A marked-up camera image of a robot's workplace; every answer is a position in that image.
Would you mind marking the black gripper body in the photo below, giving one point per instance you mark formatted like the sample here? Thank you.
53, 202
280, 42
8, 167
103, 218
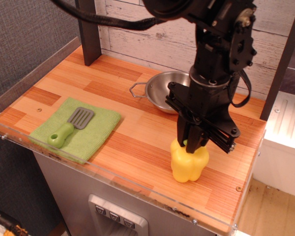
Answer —
205, 103

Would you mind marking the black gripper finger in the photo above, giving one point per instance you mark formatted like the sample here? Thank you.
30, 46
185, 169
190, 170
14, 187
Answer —
183, 126
197, 138

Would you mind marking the yellow plastic bell pepper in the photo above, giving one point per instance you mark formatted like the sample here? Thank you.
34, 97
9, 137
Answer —
187, 166

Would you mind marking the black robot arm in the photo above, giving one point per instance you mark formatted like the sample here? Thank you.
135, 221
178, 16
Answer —
224, 49

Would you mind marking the green folded cloth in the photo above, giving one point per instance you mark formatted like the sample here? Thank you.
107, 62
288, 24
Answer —
80, 145

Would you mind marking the silver dispenser panel with buttons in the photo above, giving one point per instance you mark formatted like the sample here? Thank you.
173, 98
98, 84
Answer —
113, 220

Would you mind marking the grey toy fridge cabinet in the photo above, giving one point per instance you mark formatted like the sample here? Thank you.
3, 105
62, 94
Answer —
71, 189

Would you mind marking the clear acrylic front guard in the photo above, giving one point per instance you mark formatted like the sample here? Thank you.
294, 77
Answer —
136, 158

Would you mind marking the orange object bottom left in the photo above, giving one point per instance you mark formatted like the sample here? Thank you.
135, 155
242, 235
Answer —
15, 231

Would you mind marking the silver pot with handles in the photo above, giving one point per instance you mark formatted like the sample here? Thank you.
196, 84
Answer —
156, 88

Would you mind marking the grey spatula green handle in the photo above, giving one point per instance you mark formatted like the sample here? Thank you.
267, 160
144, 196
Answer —
79, 119

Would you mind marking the dark right wooden post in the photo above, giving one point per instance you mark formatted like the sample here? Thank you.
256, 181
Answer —
279, 75

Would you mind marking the dark wooden post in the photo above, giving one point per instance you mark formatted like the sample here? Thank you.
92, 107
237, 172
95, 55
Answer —
279, 75
89, 33

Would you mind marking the dark left wooden post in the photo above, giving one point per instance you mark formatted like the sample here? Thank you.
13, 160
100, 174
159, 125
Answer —
89, 33

